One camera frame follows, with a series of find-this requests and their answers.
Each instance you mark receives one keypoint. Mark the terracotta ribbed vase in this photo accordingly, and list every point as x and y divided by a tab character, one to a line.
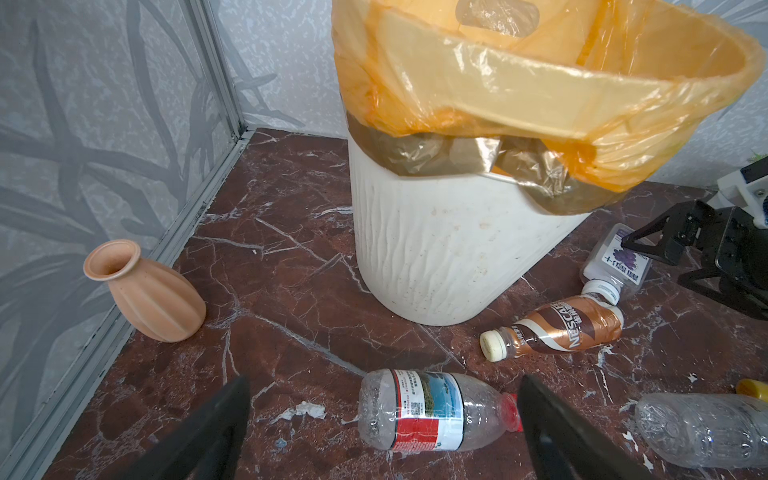
158	301

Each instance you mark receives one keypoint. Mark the yellow plastic bin liner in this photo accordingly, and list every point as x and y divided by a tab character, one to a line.
577	102

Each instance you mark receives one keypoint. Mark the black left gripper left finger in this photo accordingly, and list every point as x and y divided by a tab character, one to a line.
206	445

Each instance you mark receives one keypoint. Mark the white ribbed trash bin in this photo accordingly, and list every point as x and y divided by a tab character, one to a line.
438	250

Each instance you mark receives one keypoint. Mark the clear crushed bottle white cap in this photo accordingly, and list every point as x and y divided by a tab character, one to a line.
727	431

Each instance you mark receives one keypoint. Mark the clear bottle red white label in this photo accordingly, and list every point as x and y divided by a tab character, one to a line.
415	411

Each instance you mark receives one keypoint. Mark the brown Nescafe coffee bottle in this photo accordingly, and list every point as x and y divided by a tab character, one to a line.
561	327

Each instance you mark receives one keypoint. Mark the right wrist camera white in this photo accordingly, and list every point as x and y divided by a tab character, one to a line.
745	188

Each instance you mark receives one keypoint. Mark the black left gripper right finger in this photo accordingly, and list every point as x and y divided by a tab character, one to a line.
564	445

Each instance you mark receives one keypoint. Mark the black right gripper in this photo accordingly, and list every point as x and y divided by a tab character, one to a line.
733	259

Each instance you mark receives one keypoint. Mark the pink label yellow cap bottle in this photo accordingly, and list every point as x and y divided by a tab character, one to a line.
753	388

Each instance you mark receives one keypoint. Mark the small purple label bottle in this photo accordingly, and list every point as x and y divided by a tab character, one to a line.
612	271

